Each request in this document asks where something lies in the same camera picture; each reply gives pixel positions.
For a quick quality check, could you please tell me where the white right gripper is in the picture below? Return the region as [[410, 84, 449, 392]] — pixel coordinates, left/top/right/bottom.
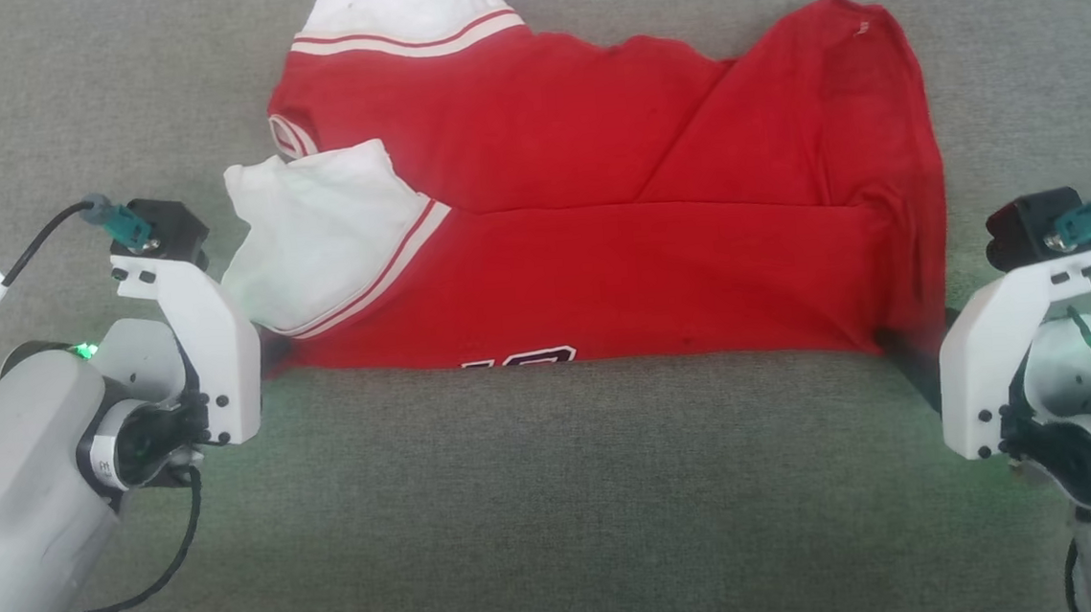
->
[[873, 248, 1091, 468]]

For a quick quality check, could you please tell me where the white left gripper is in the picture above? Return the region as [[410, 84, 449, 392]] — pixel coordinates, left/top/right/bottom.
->
[[109, 242, 295, 455]]

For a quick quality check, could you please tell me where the red and white jersey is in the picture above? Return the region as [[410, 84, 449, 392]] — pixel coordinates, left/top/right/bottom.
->
[[200, 0, 959, 404]]

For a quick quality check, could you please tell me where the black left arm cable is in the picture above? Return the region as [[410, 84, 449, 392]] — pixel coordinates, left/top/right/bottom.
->
[[0, 187, 214, 612]]

